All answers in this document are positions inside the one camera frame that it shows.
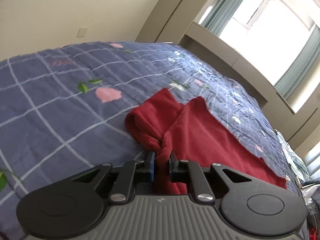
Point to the beige window ledge cabinet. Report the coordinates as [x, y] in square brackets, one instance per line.
[230, 63]

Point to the red knit garment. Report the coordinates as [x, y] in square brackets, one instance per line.
[165, 126]

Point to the blue-grey left curtain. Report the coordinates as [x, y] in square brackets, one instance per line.
[220, 15]

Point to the blue floral plaid bedspread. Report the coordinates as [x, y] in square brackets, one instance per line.
[63, 111]

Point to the bright window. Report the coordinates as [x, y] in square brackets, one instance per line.
[270, 34]

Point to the clutter pile beside bed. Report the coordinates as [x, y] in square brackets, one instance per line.
[310, 192]

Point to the blue-grey curtain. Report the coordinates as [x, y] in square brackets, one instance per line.
[298, 69]
[220, 15]

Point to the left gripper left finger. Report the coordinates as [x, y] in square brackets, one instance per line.
[120, 184]

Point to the white wall switch plate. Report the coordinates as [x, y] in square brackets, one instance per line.
[82, 32]

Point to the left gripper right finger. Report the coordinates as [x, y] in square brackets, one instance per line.
[204, 185]

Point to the beige tall wardrobe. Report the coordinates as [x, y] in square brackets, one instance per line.
[170, 19]

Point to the blue-grey right curtain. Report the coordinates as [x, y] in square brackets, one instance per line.
[298, 69]

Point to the light blue folded cloth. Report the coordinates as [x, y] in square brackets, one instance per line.
[295, 162]

